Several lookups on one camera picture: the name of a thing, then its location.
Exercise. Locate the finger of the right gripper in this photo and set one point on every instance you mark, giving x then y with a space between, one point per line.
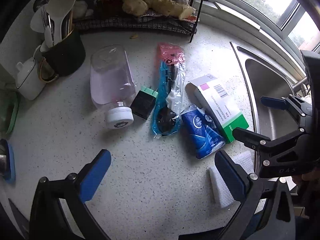
248 138
269 102

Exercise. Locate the white green medicine box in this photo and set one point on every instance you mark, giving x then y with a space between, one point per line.
208 93

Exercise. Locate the black green power adapter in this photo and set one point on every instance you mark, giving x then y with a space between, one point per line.
144 102

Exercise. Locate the white rice spoon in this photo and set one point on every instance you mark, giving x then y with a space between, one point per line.
58 10

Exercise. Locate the stainless steel sink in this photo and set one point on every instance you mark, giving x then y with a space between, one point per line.
264 79

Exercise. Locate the white sponge piece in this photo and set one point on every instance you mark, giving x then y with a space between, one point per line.
222 196

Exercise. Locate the clear plastic bottle white cap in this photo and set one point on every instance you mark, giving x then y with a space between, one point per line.
112 87

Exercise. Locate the black utensil holder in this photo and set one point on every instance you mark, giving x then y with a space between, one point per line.
64 58

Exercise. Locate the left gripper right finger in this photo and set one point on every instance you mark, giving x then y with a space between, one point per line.
233 175

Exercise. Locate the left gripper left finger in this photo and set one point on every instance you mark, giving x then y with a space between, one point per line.
92 174

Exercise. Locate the white ceramic jar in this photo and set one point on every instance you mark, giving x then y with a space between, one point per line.
27 79

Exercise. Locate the blue tissue pack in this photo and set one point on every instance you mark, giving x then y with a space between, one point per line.
202 130

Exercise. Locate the ginger root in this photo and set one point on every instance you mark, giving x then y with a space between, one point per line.
163 7

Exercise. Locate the blue packaged black spoon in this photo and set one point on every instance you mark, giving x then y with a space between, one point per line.
166 118

